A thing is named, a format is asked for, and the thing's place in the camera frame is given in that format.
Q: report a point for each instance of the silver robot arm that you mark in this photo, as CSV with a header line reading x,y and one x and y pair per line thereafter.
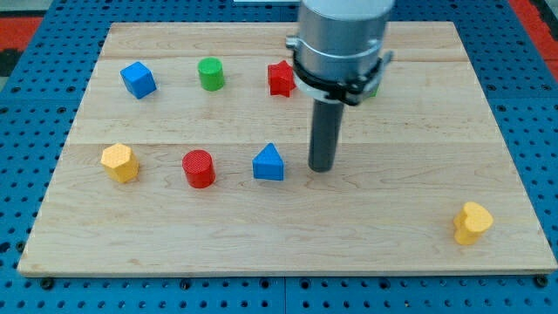
x,y
339,40

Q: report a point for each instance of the blue triangle block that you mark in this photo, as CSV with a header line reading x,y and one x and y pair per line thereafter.
x,y
268,164

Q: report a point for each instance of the yellow heart block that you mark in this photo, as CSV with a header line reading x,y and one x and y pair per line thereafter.
x,y
471,223

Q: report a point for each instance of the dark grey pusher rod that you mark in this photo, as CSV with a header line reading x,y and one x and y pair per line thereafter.
x,y
326,124

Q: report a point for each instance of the red star block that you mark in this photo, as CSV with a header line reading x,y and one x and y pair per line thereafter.
x,y
281,79

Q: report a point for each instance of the red cylinder block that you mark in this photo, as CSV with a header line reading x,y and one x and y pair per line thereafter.
x,y
198,167

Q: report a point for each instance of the wooden board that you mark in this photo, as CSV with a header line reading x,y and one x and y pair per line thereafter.
x,y
407,161

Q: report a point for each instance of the green cylinder block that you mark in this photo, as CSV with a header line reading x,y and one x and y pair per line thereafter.
x,y
211,74

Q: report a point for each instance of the blue cube block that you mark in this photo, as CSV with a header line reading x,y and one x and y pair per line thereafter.
x,y
138,80

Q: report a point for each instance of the yellow hexagon block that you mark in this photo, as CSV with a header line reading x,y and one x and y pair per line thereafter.
x,y
120,163

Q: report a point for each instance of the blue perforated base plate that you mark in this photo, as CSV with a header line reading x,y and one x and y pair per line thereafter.
x,y
41,97

